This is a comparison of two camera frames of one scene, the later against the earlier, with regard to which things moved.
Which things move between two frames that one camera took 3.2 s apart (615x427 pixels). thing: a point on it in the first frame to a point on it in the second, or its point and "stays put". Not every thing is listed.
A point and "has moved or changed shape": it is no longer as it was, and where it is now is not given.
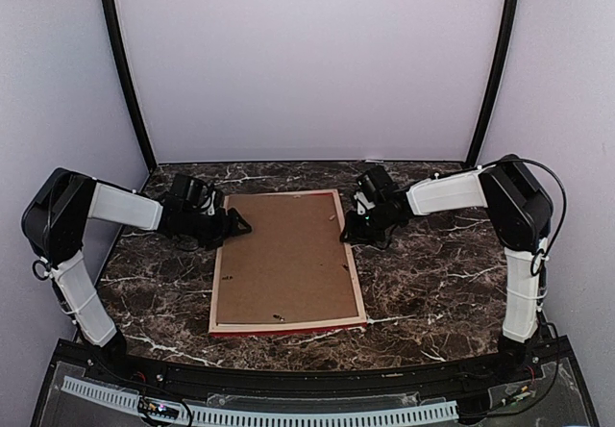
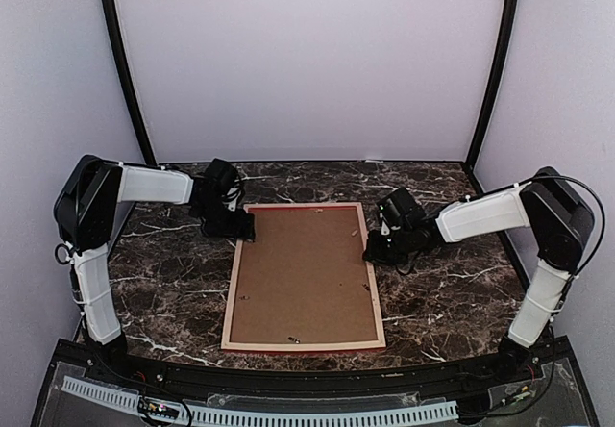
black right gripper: (356, 236) to (373, 253)
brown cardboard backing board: (291, 266) has moved or changed shape
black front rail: (502, 367) stays put
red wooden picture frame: (291, 272) has moved or changed shape
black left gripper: (223, 231) to (240, 228)
